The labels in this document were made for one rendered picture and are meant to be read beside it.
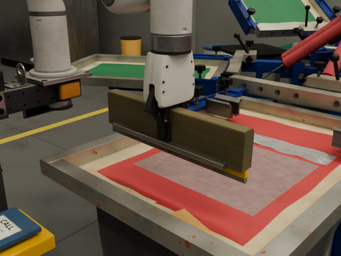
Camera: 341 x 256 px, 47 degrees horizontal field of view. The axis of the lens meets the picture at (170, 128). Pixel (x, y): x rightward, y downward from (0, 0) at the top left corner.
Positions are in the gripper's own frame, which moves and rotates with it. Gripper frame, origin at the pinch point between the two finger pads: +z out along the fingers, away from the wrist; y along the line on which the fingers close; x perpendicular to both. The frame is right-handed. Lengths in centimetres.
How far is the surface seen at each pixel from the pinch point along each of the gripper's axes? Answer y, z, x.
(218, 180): -11.5, 14.6, 4.0
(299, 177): -25.5, 14.5, 16.5
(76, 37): -318, 58, -509
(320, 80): -74, 3, -1
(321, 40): -111, -4, -18
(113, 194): 12.3, 11.1, -3.3
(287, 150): -36.8, 14.0, 7.7
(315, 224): -4.5, 10.9, 29.2
